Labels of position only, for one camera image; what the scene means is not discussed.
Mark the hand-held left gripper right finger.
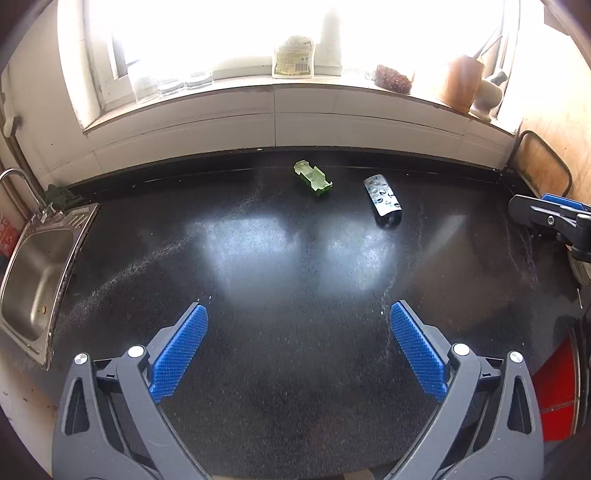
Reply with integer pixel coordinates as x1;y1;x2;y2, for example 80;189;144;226
369;300;544;480

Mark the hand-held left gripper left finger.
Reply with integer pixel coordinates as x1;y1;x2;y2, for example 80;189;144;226
52;302;213;480

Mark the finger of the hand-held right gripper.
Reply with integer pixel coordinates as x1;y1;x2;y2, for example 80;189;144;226
540;193;591;215
509;195;578;238

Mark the silver blister pack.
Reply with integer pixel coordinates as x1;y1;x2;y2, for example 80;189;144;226
363;174;403;228

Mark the crushed green carton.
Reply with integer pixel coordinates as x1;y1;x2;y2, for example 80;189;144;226
294;160;333;197

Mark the wooden board with dark rim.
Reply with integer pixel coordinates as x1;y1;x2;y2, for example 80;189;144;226
512;130;573;199

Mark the white ceramic jug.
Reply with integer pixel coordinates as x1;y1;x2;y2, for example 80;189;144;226
470;69;508;123

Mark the red kitchen cabinet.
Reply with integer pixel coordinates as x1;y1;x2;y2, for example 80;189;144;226
531;332;580;441

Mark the wooden utensil holder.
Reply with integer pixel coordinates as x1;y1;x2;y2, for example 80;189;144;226
436;34;505;114

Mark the steel sink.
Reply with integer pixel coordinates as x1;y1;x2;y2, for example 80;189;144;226
0;203;100;370

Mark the green cloth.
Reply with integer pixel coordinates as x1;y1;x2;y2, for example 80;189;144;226
45;184;85;209

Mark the brown crystal lump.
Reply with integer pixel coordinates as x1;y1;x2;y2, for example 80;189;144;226
374;65;413;94

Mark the red printed package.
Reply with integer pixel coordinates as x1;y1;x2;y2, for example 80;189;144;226
0;212;19;259

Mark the steel faucet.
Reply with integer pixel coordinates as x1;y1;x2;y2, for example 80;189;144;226
0;168;58;224

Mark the clear glass jar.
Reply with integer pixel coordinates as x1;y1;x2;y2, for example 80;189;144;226
158;69;185;97
185;68;214;89
131;71;158;103

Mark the clear plastic food package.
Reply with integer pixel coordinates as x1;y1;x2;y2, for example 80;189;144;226
272;36;316;79

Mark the window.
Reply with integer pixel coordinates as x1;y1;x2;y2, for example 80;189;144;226
58;0;518;134

